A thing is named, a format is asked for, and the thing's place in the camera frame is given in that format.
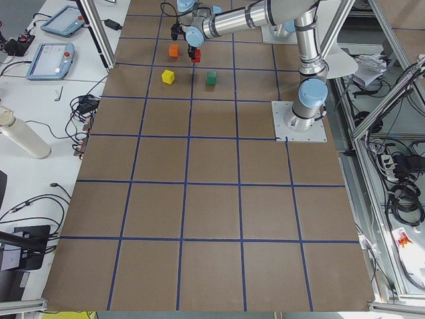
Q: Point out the white cylindrical bottle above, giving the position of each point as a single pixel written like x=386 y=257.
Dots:
x=20 y=133

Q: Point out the orange wooden block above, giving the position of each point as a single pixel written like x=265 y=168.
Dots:
x=174 y=50

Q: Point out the upper teach pendant tablet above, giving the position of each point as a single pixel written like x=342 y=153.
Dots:
x=65 y=22

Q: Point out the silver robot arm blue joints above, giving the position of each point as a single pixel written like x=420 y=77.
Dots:
x=200 y=21

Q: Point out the red wooden block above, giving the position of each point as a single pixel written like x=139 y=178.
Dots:
x=197 y=56

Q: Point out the green wooden block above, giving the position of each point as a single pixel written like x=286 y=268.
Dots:
x=211 y=78

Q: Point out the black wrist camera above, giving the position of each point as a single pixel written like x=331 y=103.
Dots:
x=175 y=31

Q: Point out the black monitor stand base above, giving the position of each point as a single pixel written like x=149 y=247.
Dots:
x=24 y=248

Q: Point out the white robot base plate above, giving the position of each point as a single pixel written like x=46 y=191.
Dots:
x=289 y=128

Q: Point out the yellow wooden block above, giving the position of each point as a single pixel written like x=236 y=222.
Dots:
x=168 y=77

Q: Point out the allen key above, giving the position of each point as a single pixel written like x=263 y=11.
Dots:
x=59 y=94

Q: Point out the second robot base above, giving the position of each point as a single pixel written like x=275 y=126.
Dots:
x=280 y=34

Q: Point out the teach pendant tablet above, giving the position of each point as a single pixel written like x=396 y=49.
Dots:
x=65 y=22
x=52 y=61

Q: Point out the white power strip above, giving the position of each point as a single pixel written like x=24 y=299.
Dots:
x=387 y=167

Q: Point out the crumpled white paper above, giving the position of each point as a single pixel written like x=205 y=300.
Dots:
x=370 y=67

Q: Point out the aluminium frame post left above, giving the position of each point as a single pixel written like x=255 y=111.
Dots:
x=92 y=19

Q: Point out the lower teach pendant tablet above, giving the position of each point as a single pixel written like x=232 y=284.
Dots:
x=52 y=61

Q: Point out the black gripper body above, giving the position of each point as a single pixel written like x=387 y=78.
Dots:
x=191 y=50

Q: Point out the black power adapter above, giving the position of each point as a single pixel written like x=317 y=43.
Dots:
x=112 y=24

